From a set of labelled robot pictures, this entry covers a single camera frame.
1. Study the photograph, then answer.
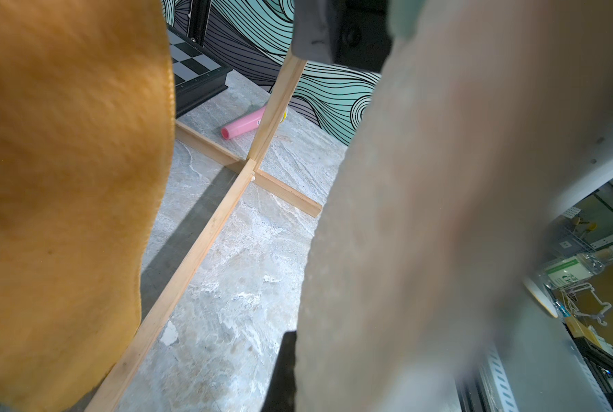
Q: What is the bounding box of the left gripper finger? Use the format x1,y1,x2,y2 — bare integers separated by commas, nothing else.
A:
261,331,297,412

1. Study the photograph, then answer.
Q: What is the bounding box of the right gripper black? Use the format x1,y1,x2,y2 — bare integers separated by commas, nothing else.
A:
291,0,392,73

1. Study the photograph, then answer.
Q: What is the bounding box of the pink toy microphone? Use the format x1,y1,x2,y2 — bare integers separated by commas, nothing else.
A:
220,106,266,140

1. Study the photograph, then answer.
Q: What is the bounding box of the black white chessboard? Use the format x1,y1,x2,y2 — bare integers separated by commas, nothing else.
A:
167,25,232,118

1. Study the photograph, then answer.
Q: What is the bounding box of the wooden clothes rack frame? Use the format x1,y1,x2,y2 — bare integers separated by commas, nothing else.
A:
86,51,323,411

